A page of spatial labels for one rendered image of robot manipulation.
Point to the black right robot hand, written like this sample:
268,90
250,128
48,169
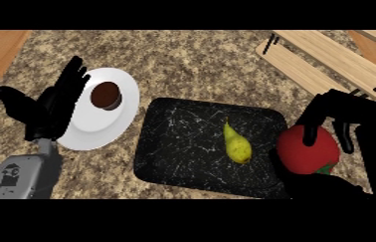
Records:
339,110

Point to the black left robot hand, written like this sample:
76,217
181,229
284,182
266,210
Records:
52,110

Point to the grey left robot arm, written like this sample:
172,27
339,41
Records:
27,176

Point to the pale wooden tiered shelf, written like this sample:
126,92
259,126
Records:
321,61

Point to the black marble tray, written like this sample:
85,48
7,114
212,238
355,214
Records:
196,146

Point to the white plate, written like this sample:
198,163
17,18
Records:
101,120

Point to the yellow-green pear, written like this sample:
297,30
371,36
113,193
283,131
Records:
237,146

